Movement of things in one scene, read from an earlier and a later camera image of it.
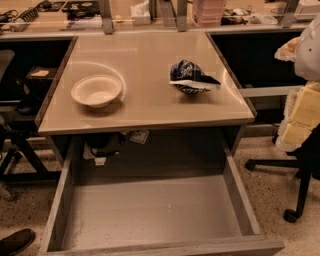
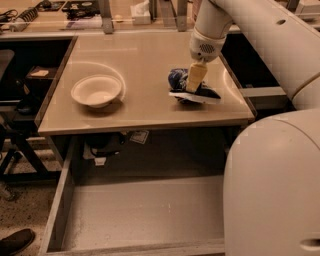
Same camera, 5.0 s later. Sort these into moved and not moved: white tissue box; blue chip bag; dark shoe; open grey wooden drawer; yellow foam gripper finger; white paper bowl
Moved: yellow foam gripper finger; blue chip bag
Not moved: dark shoe; open grey wooden drawer; white tissue box; white paper bowl
